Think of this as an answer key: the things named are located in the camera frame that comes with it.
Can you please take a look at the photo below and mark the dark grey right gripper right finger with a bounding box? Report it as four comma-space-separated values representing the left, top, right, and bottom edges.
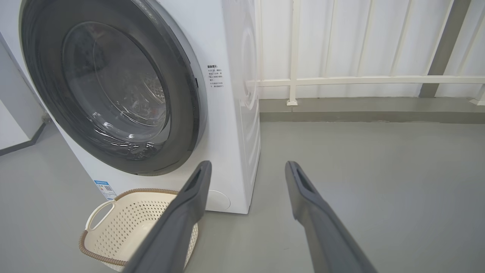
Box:
285, 161, 379, 273

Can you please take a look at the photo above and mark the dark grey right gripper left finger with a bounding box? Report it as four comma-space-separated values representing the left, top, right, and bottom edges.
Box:
123, 160, 212, 273

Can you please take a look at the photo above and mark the washing machine glass door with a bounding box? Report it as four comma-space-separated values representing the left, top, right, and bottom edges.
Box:
19, 0, 208, 176

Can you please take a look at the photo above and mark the white washing machine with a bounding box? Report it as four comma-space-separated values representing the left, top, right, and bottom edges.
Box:
0, 0, 262, 215

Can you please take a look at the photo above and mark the stainless steel washing machine drum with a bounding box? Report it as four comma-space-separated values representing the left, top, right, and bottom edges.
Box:
95, 57, 168, 152

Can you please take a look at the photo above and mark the round white filter cover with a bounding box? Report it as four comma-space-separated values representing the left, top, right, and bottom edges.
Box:
205, 190, 231, 211

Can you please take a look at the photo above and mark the white laundry basket brown rim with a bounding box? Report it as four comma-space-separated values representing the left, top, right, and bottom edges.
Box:
79, 188, 199, 272

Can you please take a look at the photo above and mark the blue energy label sticker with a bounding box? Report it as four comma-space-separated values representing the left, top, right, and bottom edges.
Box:
94, 180, 117, 201

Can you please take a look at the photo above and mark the white metal railing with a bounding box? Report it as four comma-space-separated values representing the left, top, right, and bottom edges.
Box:
258, 0, 485, 107

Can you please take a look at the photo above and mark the black printed text label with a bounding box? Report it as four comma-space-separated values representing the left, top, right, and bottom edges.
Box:
207, 64, 224, 88

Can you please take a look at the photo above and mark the grey steel post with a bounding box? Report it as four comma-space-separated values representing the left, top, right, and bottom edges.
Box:
419, 0, 472, 98

